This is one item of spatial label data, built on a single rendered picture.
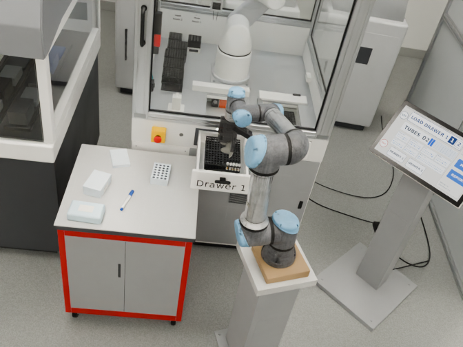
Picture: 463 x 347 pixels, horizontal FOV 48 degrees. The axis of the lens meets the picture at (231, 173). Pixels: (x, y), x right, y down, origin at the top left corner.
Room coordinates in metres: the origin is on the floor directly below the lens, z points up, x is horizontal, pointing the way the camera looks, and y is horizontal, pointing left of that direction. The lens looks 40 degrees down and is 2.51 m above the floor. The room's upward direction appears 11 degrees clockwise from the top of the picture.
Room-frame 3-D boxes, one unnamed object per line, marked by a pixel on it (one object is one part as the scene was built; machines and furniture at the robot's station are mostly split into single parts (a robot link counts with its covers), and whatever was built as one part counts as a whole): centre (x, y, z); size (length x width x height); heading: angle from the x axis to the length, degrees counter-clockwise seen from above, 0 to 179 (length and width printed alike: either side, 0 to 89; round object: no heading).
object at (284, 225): (1.55, -0.25, 0.96); 0.13 x 0.12 x 0.14; 109
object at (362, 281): (2.16, -0.95, 0.51); 0.50 x 0.45 x 1.02; 141
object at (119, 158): (2.02, 0.57, 0.77); 0.13 x 0.09 x 0.02; 24
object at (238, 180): (1.87, 0.04, 0.87); 0.29 x 0.02 x 0.11; 97
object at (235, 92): (1.96, 0.04, 1.27); 0.09 x 0.08 x 0.11; 20
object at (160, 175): (1.94, 0.34, 0.78); 0.12 x 0.08 x 0.04; 4
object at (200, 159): (2.07, 0.06, 0.86); 0.40 x 0.26 x 0.06; 7
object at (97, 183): (1.78, 0.61, 0.79); 0.13 x 0.09 x 0.05; 174
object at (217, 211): (2.67, 0.09, 0.40); 1.03 x 0.95 x 0.80; 97
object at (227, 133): (1.96, 0.05, 1.11); 0.09 x 0.08 x 0.12; 100
